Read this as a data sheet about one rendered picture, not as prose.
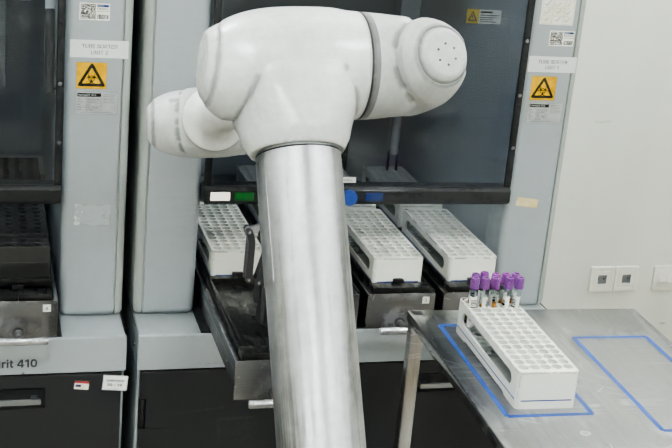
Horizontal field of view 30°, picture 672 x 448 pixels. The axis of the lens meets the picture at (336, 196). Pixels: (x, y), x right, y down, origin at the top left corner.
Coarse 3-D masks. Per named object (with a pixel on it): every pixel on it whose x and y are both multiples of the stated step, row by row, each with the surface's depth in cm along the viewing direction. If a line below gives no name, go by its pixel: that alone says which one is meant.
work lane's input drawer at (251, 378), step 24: (216, 288) 234; (240, 288) 235; (216, 312) 222; (240, 312) 224; (264, 312) 225; (216, 336) 220; (240, 336) 214; (264, 336) 215; (240, 360) 205; (264, 360) 205; (240, 384) 205; (264, 384) 206
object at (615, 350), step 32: (416, 320) 223; (448, 320) 224; (544, 320) 228; (576, 320) 230; (608, 320) 231; (640, 320) 232; (416, 352) 227; (448, 352) 211; (576, 352) 216; (608, 352) 217; (640, 352) 218; (416, 384) 229; (480, 384) 200; (608, 384) 204; (640, 384) 206; (480, 416) 190; (512, 416) 190; (544, 416) 192; (576, 416) 192; (608, 416) 193; (640, 416) 194
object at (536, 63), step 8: (536, 56) 240; (544, 56) 240; (528, 64) 240; (536, 64) 240; (544, 64) 241; (552, 64) 241; (560, 64) 242; (568, 64) 242; (560, 72) 242; (568, 72) 243
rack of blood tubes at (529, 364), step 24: (480, 312) 213; (504, 312) 214; (480, 336) 214; (504, 336) 204; (528, 336) 206; (480, 360) 208; (504, 360) 197; (528, 360) 196; (552, 360) 197; (504, 384) 197; (528, 384) 192; (552, 384) 193; (576, 384) 194; (528, 408) 193
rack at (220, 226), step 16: (208, 208) 258; (224, 208) 259; (208, 224) 249; (224, 224) 250; (240, 224) 251; (208, 240) 240; (224, 240) 241; (240, 240) 242; (256, 240) 242; (208, 256) 248; (224, 256) 235; (240, 256) 236; (256, 256) 237; (224, 272) 236
